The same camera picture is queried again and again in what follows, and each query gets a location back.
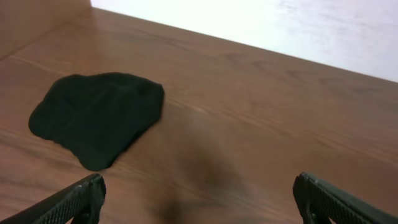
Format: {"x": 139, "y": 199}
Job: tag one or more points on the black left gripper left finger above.
{"x": 80, "y": 202}

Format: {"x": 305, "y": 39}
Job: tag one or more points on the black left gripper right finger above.
{"x": 320, "y": 202}

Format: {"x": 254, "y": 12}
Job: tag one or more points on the black Sydrogen t-shirt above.
{"x": 97, "y": 117}

